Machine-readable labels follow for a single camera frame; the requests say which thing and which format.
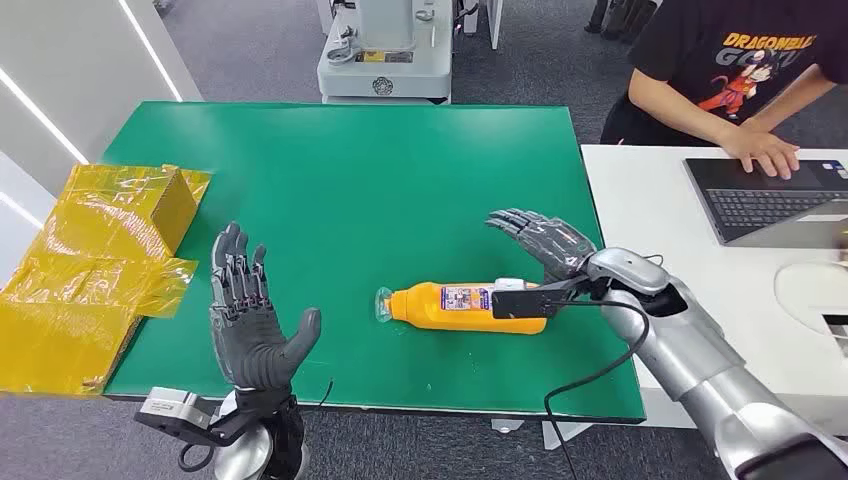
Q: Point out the dark grey laptop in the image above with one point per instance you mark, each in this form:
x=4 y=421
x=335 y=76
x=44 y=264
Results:
x=762 y=205

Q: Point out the person's right forearm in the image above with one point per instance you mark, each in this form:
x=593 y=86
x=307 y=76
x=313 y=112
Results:
x=676 y=112

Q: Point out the grey machine base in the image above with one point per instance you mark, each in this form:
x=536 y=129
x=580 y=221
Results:
x=384 y=73

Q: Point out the green table mat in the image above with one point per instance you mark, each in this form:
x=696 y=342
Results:
x=364 y=199

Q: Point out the white table foot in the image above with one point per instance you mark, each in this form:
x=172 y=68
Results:
x=566 y=434

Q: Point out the yellow taped cardboard box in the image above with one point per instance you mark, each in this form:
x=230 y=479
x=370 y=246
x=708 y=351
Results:
x=99 y=218

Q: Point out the white round object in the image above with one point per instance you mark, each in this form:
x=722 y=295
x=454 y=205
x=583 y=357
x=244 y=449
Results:
x=805 y=295

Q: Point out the black chair base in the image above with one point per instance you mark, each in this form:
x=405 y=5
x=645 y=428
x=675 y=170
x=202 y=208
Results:
x=616 y=16

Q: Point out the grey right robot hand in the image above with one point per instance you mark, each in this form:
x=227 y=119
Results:
x=556 y=248

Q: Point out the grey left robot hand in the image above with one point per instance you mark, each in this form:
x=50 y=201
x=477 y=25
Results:
x=248 y=338

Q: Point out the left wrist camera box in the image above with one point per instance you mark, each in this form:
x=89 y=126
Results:
x=175 y=407

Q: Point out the white desk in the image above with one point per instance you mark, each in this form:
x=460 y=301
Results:
x=649 y=218

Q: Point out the orange plastic bottle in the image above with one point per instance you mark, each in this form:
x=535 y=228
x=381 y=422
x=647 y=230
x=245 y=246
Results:
x=424 y=311

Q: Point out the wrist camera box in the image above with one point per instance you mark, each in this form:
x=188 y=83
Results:
x=175 y=407
x=523 y=303

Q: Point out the person's right hand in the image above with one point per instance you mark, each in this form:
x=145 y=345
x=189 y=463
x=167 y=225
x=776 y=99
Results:
x=762 y=151

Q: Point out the white panel leg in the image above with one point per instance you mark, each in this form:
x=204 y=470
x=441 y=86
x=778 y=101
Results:
x=493 y=20

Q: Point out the person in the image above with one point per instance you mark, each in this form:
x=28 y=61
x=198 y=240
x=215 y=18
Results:
x=696 y=46

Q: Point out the person's left forearm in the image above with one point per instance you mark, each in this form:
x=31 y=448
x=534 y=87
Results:
x=795 y=96

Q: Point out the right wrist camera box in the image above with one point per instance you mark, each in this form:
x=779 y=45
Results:
x=523 y=303

